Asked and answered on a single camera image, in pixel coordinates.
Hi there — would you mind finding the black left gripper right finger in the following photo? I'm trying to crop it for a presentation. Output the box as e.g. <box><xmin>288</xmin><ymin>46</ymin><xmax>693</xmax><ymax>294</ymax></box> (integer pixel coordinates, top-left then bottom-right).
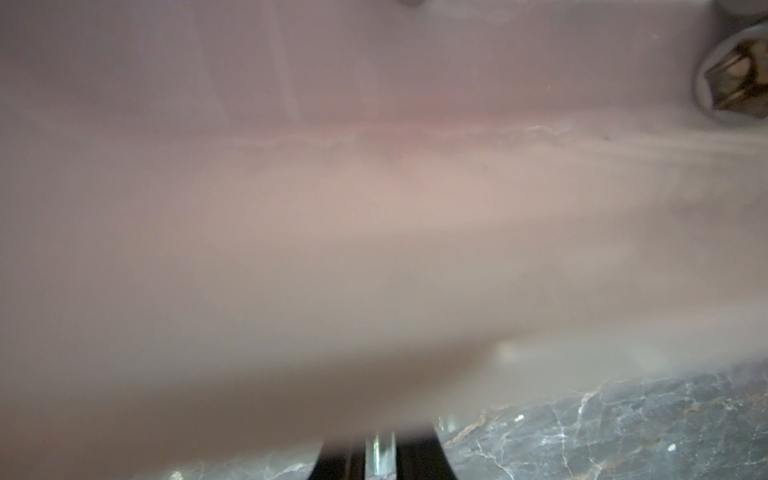
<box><xmin>395</xmin><ymin>428</ymin><xmax>457</xmax><ymax>480</ymax></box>

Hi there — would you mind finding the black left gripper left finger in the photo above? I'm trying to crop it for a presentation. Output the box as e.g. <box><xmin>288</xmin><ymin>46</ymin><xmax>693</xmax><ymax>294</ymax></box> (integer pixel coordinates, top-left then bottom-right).
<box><xmin>308</xmin><ymin>441</ymin><xmax>366</xmax><ymax>480</ymax></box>

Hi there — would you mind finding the white plastic storage box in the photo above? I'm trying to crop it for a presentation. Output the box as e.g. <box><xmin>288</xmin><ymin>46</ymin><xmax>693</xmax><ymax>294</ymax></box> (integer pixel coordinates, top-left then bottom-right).
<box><xmin>1</xmin><ymin>1</ymin><xmax>767</xmax><ymax>479</ymax></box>

